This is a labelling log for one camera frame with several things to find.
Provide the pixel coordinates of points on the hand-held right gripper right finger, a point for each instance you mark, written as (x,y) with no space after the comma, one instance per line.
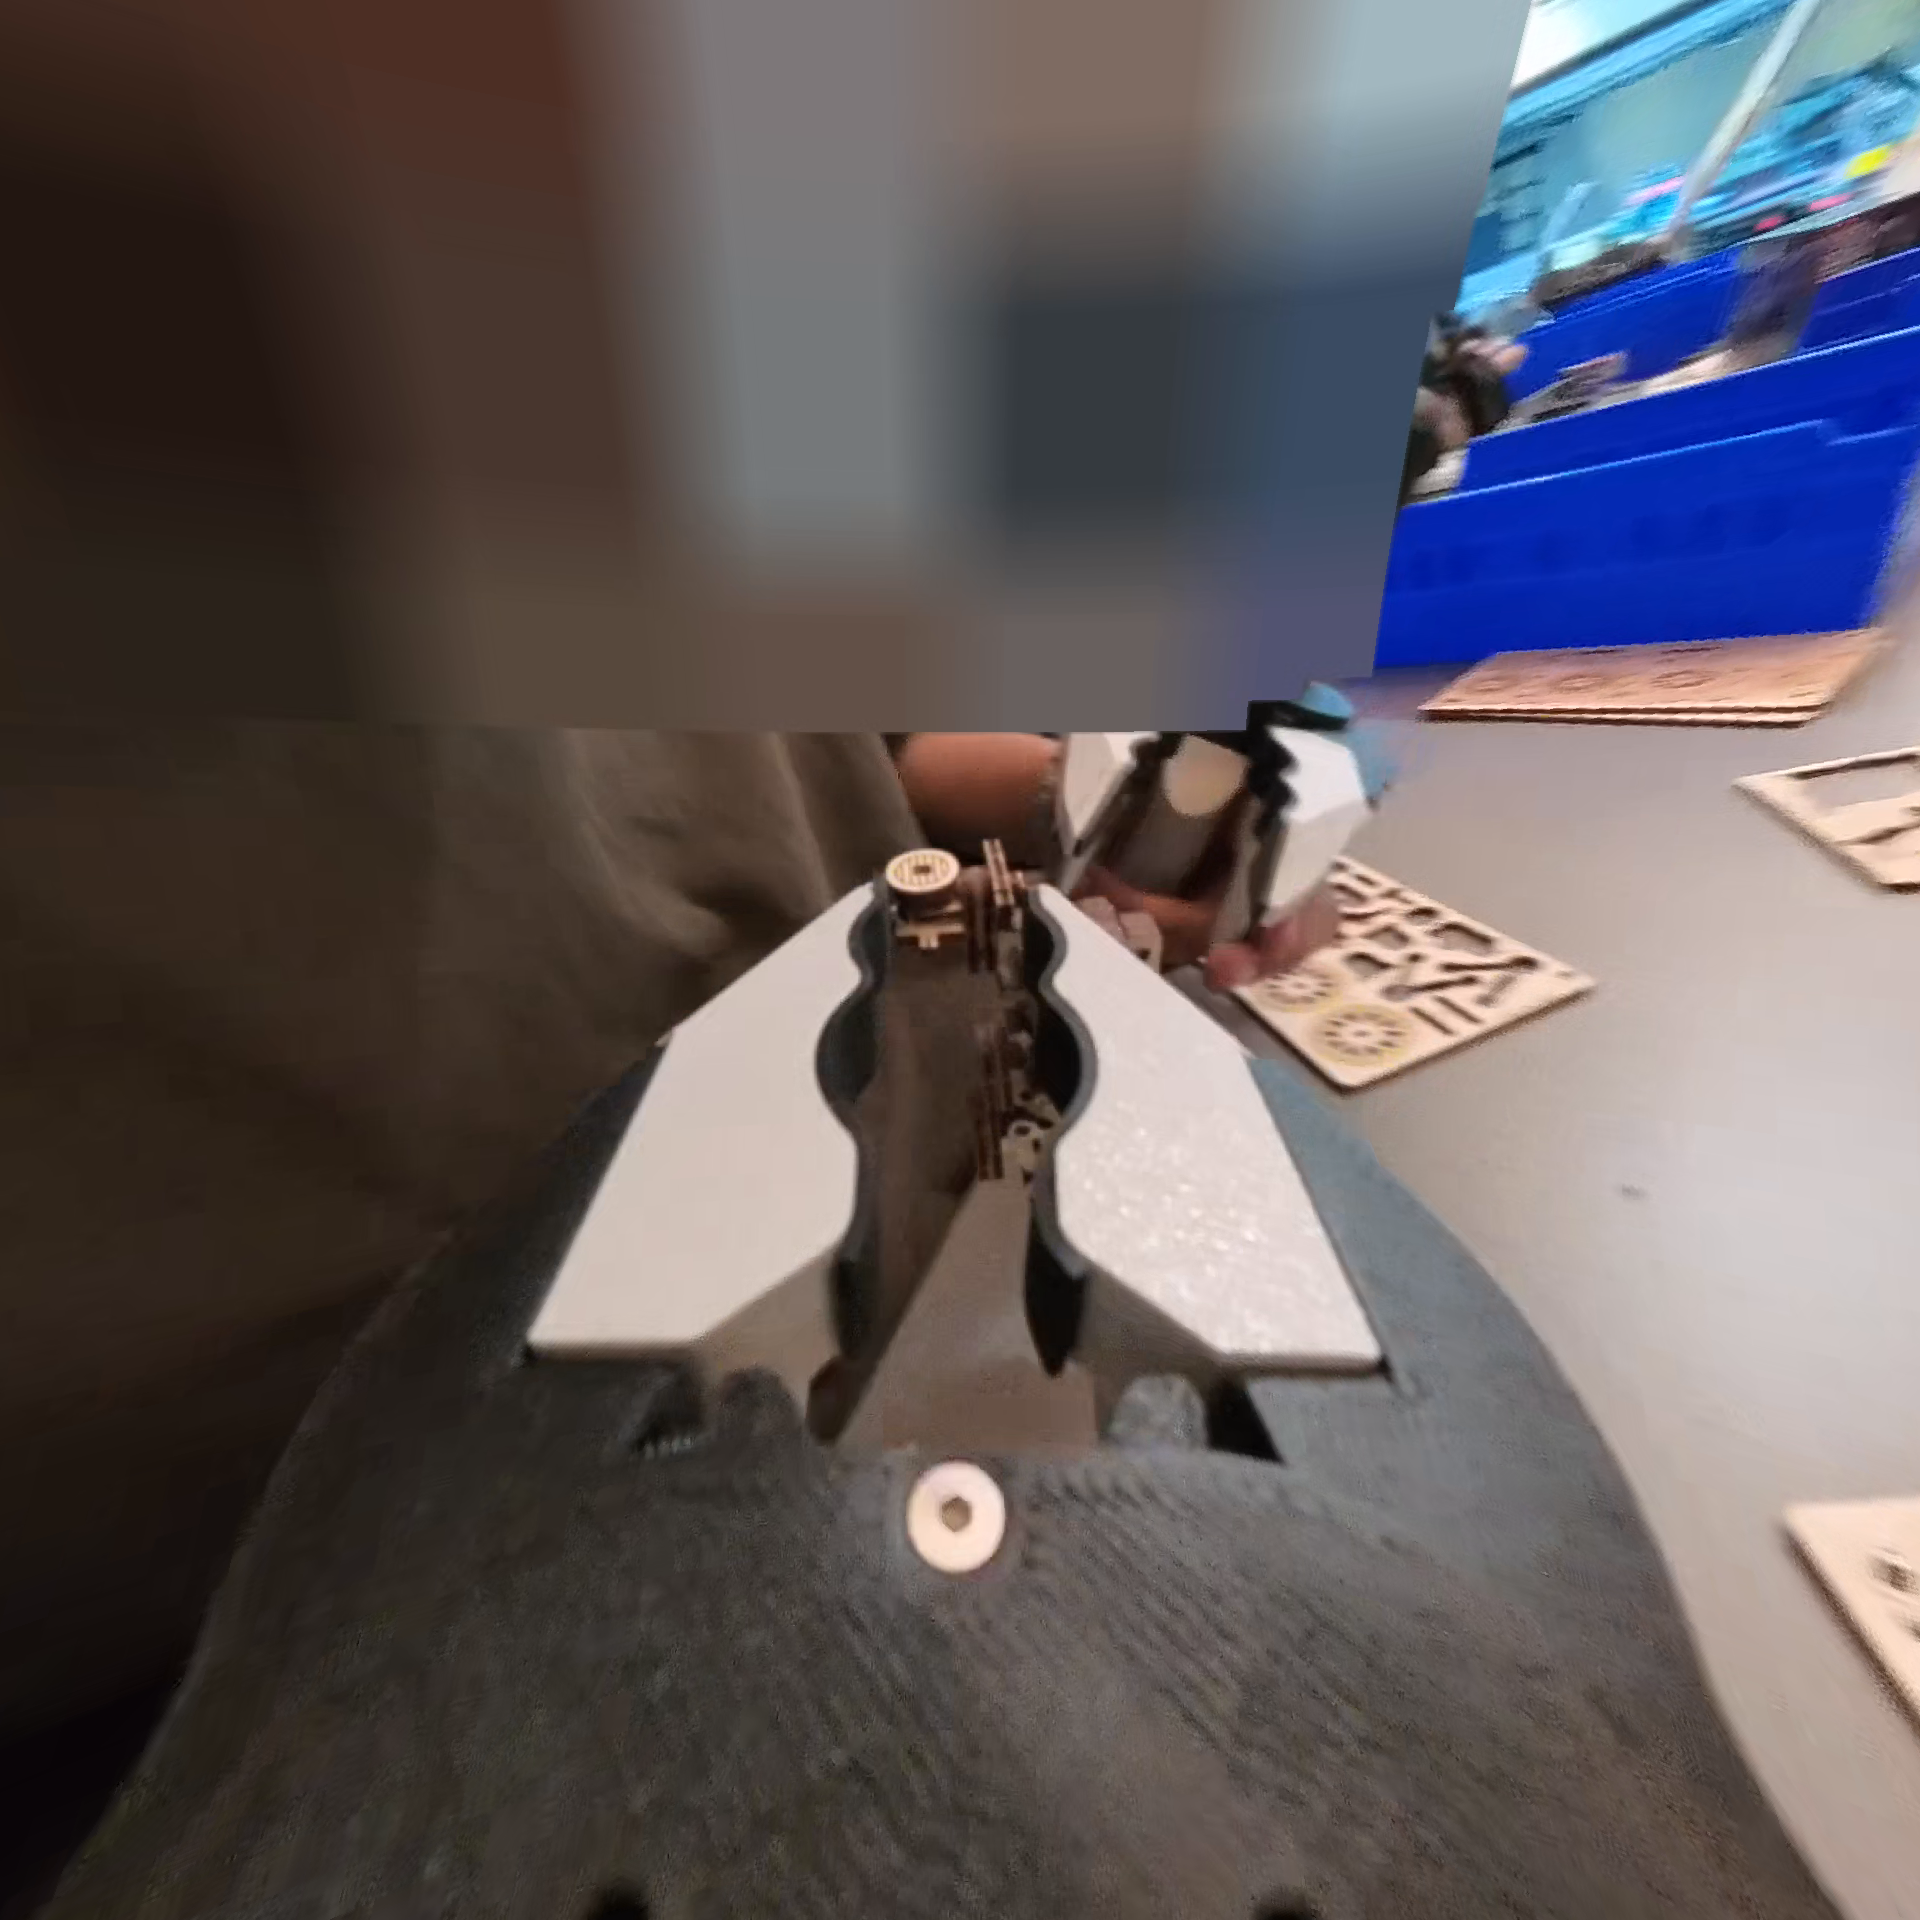
(1200,1201)

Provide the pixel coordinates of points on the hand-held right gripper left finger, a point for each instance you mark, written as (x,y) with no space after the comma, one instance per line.
(705,1184)

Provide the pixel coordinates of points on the small wooden puzzle model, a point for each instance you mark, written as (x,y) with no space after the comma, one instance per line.
(922,879)

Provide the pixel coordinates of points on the person's left forearm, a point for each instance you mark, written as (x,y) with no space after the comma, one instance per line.
(975,795)

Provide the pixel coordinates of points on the person's left hand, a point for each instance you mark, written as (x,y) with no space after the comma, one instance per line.
(1256,952)

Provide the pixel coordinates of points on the wooden puzzle sheet with wheels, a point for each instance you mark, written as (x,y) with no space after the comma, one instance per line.
(1424,983)

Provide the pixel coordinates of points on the stack of wooden puzzle sheets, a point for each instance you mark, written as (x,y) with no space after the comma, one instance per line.
(1651,682)

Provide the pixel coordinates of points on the large blue plastic bin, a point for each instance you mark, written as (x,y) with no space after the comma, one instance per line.
(1619,586)

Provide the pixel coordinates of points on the long emptied wooden puzzle sheet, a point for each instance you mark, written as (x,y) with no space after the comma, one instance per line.
(1851,817)

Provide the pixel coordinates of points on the long blue plastic bin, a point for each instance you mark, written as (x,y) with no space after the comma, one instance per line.
(1637,301)

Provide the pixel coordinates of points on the large wooden sheet round holes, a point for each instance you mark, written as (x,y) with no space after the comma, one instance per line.
(1867,1589)

